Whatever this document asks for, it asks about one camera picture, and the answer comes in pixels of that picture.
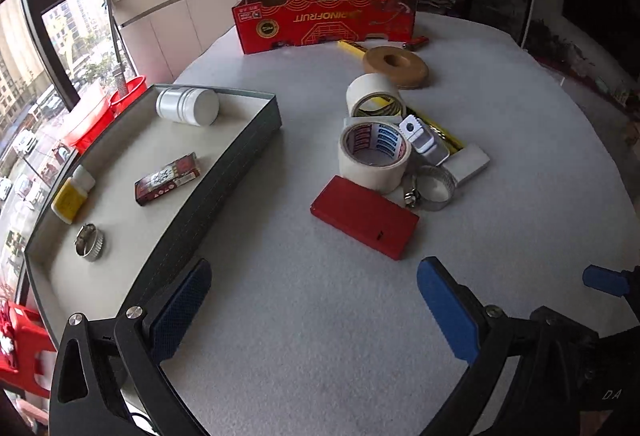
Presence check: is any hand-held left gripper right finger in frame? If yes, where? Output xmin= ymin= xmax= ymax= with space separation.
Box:
xmin=417 ymin=257 xmax=581 ymax=436

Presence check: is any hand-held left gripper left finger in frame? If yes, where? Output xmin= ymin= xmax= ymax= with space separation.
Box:
xmin=49 ymin=259 xmax=213 ymax=436

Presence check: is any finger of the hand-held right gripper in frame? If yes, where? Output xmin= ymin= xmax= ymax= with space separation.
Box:
xmin=582 ymin=265 xmax=640 ymax=312
xmin=530 ymin=306 xmax=598 ymax=347

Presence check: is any dark green shallow tray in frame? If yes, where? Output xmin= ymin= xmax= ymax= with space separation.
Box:
xmin=24 ymin=84 xmax=282 ymax=342

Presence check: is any metal hose clamp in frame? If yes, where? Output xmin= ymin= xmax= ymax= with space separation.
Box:
xmin=402 ymin=165 xmax=457 ymax=212
xmin=75 ymin=223 xmax=107 ymax=263

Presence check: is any dark patterned card box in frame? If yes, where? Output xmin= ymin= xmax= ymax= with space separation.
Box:
xmin=134 ymin=153 xmax=201 ymax=207

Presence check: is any small white box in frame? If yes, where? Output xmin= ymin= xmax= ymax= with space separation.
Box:
xmin=442 ymin=143 xmax=491 ymax=187

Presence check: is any white bottle yellow label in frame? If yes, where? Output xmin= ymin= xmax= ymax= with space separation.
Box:
xmin=51 ymin=165 xmax=96 ymax=222

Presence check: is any white tape roll blue print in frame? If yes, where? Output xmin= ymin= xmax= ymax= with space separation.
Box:
xmin=337 ymin=121 xmax=413 ymax=195

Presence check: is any white plastic adapter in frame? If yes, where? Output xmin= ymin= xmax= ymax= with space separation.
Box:
xmin=398 ymin=114 xmax=449 ymax=165

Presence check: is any white bottle grey label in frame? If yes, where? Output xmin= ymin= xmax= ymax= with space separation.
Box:
xmin=156 ymin=86 xmax=220 ymax=127

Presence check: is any plain white tape roll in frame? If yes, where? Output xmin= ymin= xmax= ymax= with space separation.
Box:
xmin=346 ymin=73 xmax=406 ymax=119

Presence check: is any red plastic stool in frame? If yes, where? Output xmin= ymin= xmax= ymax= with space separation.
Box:
xmin=0 ymin=300 xmax=57 ymax=400

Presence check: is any red basin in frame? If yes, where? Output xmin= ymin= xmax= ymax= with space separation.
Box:
xmin=110 ymin=75 xmax=149 ymax=117

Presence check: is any green potted plant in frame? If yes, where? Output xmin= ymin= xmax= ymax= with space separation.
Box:
xmin=525 ymin=16 xmax=603 ymax=78

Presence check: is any brown tape roll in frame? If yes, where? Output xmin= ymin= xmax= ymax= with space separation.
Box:
xmin=362 ymin=46 xmax=431 ymax=90

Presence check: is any yellow ruler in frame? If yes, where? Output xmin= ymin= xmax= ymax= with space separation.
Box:
xmin=337 ymin=39 xmax=466 ymax=152

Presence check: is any white cabinet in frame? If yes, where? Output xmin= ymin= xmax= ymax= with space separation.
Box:
xmin=110 ymin=0 xmax=291 ymax=84

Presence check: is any red cardboard box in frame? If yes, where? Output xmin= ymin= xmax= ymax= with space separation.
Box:
xmin=231 ymin=0 xmax=417 ymax=54

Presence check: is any long-handled brush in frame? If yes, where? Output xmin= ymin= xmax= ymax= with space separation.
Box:
xmin=101 ymin=0 xmax=127 ymax=98

